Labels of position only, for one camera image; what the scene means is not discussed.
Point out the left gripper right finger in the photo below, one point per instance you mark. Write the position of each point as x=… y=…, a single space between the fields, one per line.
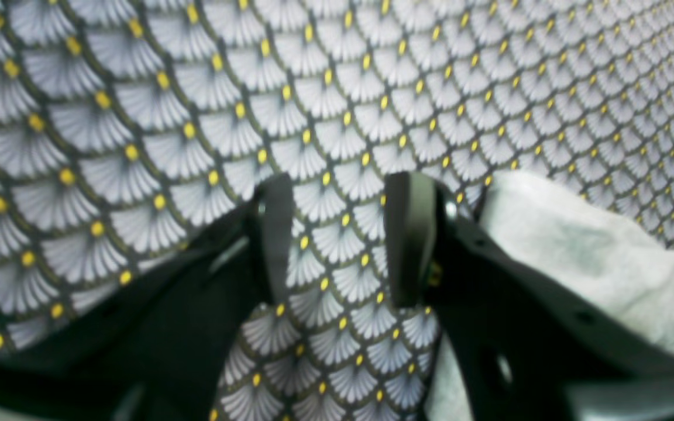
x=527 y=348

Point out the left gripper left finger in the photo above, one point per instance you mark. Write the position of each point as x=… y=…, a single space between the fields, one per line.
x=155 y=350

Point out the fan-patterned grey tablecloth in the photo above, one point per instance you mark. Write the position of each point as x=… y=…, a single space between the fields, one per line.
x=128 y=126

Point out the light grey T-shirt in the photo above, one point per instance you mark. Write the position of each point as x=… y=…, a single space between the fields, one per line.
x=608 y=259

